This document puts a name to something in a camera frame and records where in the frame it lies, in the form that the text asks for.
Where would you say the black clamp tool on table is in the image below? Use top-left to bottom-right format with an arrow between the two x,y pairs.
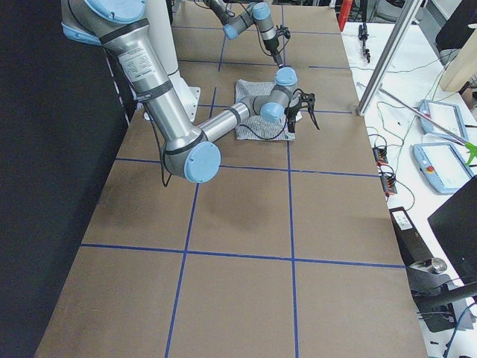
358,22 -> 370,63

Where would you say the lower blue teach pendant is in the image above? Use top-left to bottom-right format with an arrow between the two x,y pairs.
412,142 -> 474,195

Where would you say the black box white label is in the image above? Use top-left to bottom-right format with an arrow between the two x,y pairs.
389,207 -> 433,266

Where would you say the silver round knob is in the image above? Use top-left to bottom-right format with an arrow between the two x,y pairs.
429,257 -> 447,274

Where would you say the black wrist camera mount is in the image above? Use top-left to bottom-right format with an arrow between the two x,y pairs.
299,92 -> 315,113
276,25 -> 291,40

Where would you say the aluminium extrusion frame post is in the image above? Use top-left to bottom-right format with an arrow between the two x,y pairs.
356,0 -> 422,116

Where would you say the green tipped grabber stick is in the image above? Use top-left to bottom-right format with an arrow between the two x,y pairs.
379,87 -> 476,167

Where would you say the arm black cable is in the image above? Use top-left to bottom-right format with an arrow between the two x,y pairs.
193,0 -> 288,65
142,88 -> 320,187

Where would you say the blue teach pendant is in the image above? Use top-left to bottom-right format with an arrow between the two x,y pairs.
412,142 -> 474,195
418,100 -> 468,141

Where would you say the striped polo shirt white collar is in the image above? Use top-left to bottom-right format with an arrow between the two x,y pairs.
235,76 -> 302,141

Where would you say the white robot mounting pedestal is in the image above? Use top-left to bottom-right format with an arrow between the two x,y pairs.
141,1 -> 200,123

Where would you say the upper blue teach pendant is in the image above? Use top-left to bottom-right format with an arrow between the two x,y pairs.
418,100 -> 468,141

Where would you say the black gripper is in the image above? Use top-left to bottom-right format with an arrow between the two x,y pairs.
285,100 -> 302,134
263,37 -> 283,69

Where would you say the black monitor on stand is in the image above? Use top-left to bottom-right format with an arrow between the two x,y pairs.
406,177 -> 476,333

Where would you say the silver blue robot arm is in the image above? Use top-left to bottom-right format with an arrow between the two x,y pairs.
203,1 -> 291,68
61,1 -> 297,183

